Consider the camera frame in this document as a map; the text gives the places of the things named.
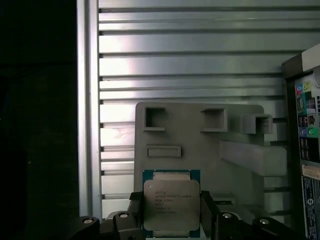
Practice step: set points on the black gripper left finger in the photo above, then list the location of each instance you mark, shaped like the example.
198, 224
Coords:
136, 220

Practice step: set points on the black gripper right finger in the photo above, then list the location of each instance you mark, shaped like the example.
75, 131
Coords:
210, 220

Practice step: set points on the silver CPU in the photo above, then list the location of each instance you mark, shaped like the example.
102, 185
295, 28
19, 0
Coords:
170, 200

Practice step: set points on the grey parts rack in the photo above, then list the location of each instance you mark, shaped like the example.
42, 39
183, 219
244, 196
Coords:
195, 150

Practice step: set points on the black PC case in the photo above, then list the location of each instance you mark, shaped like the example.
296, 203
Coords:
290, 125

